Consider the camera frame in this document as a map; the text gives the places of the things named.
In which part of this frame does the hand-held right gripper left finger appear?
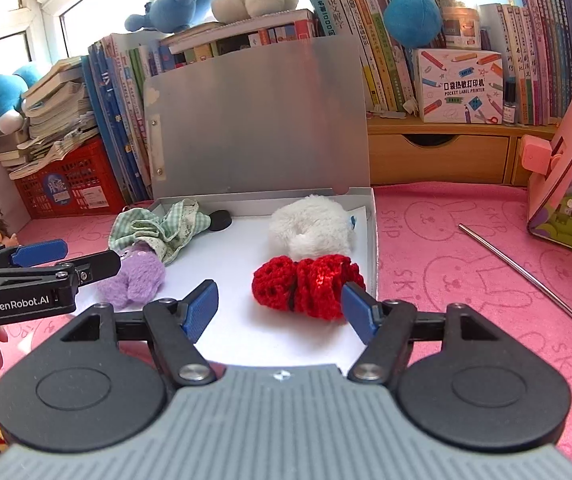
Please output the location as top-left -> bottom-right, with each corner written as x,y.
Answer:
61,280 -> 219,386

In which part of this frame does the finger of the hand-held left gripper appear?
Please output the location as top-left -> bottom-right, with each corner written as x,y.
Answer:
56,250 -> 122,289
0,239 -> 70,274

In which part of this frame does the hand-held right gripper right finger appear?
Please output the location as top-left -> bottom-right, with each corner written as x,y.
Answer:
341,281 -> 497,386

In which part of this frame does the purple plush toy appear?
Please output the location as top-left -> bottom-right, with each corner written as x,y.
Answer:
97,242 -> 167,310

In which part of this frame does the red crochet piece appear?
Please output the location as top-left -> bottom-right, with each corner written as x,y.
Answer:
252,255 -> 367,321

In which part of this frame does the grey file box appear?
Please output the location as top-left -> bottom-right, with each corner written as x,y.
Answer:
73,35 -> 380,368

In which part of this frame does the green checked cloth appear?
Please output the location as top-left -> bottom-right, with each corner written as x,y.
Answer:
108,199 -> 207,266

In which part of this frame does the black round puck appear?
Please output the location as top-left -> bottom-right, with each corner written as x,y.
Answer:
208,210 -> 233,233

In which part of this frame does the red plastic crate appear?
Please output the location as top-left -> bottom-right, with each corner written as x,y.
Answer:
13,137 -> 127,220

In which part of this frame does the pink printed tablecloth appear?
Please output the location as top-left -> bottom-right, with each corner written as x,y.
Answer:
0,182 -> 572,476

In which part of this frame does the stack of paper booklets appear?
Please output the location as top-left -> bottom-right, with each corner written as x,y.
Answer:
0,57 -> 102,181

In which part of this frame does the row of blue books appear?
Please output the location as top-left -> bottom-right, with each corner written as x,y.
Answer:
82,32 -> 167,204

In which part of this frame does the blue white plush toy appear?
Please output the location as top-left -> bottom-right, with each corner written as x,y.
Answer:
0,65 -> 42,135

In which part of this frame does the metal rod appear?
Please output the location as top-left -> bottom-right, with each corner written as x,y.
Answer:
458,223 -> 572,351

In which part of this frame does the wooden drawer organizer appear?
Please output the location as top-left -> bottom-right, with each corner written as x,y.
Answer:
366,112 -> 560,187

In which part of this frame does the white printed carton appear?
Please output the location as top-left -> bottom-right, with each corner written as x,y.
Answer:
413,49 -> 505,124

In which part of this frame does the small clear bottle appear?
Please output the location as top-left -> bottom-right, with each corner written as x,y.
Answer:
503,80 -> 518,126

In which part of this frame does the row of small books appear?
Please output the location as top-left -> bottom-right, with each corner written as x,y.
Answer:
158,9 -> 317,69

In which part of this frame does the blue elephant plush toy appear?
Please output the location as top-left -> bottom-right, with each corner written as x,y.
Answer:
125,0 -> 217,34

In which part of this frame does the row of colourful upright books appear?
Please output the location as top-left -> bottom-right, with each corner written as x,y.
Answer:
478,0 -> 572,126
296,0 -> 467,114

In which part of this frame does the blue ball plush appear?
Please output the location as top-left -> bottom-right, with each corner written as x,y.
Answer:
383,0 -> 443,49

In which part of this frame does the beige round container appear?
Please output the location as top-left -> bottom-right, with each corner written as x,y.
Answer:
441,5 -> 482,51

